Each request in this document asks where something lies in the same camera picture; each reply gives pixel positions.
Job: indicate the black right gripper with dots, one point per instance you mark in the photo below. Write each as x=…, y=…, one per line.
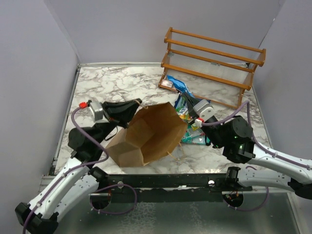
x=190, y=105

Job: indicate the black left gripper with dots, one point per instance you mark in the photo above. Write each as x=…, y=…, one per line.
x=121, y=112

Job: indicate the blue snack bar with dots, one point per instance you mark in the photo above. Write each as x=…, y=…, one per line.
x=179, y=85

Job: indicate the green snack packet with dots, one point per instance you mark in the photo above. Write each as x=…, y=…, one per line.
x=192, y=136

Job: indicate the brown paper bag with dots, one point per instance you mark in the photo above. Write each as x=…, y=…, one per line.
x=152, y=134

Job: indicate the blue Bonk snack bag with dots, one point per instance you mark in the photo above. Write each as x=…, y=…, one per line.
x=181, y=106

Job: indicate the green yellow snack bag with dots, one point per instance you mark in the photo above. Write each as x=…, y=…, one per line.
x=186, y=118

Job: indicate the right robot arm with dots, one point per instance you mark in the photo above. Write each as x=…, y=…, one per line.
x=235, y=136

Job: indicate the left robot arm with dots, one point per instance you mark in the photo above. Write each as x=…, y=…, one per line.
x=93, y=122

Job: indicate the small red white box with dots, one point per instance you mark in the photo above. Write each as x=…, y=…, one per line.
x=166, y=83

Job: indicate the orange wooden shelf rack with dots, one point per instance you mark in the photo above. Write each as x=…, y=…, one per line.
x=217, y=70

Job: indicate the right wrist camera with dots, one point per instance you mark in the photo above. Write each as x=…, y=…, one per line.
x=204, y=111

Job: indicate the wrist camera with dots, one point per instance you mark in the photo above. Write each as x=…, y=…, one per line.
x=204, y=111
x=97, y=112

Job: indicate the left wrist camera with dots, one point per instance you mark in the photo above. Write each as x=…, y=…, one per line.
x=97, y=112

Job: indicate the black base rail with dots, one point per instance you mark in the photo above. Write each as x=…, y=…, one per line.
x=155, y=188

